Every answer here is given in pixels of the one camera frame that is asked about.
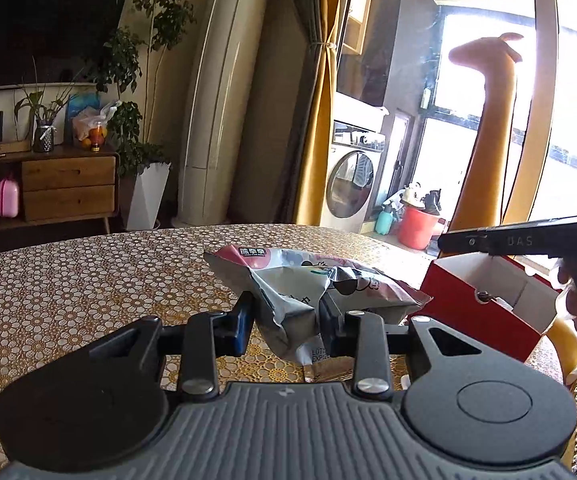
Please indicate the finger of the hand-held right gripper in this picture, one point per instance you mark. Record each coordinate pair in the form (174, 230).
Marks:
(498, 241)

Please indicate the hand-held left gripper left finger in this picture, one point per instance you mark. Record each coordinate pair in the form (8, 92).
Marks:
(242, 327)

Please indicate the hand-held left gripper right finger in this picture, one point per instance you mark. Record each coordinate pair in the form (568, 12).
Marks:
(326, 331)

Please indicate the pink silver snack packet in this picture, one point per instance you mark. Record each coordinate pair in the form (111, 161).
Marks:
(298, 290)

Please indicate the white sunglasses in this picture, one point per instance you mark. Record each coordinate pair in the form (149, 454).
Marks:
(484, 297)

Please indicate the red cardboard box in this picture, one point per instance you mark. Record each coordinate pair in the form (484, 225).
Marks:
(468, 320)

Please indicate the patterned tablecloth desktop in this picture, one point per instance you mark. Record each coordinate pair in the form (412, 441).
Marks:
(93, 280)

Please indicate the black spray bottle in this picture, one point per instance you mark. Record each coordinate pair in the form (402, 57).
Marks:
(432, 202)

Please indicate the red bucket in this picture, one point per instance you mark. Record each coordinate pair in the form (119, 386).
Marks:
(418, 227)

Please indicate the green spray bottle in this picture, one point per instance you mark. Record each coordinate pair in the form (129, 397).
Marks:
(386, 220)

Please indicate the brown giraffe figure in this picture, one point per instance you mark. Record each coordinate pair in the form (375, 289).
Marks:
(493, 125)

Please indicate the yellow chair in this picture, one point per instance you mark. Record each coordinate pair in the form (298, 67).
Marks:
(566, 355)

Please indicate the washing machine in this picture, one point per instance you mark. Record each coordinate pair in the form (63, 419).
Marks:
(351, 180)

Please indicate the white planter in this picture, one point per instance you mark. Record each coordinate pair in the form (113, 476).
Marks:
(146, 195)

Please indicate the grey curtain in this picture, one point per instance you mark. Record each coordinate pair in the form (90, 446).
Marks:
(268, 135)

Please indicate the yellow curtain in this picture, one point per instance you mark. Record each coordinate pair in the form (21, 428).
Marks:
(321, 135)

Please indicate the wooden television cabinet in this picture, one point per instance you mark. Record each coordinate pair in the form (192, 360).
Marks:
(68, 187)

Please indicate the standing air conditioner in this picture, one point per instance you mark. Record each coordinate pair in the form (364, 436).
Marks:
(223, 95)

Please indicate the plastic bag of fruit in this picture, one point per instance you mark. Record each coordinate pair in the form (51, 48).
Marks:
(93, 127)

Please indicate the pink case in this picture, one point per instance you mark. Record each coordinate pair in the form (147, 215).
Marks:
(7, 197)

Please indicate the grass plant in vase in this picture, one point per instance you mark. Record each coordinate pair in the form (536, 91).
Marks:
(43, 135)

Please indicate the blue box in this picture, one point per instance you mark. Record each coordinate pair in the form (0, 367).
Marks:
(76, 105)

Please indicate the tall green houseplant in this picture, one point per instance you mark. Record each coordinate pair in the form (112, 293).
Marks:
(158, 15)

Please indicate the black television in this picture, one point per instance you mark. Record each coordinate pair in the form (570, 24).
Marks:
(43, 25)

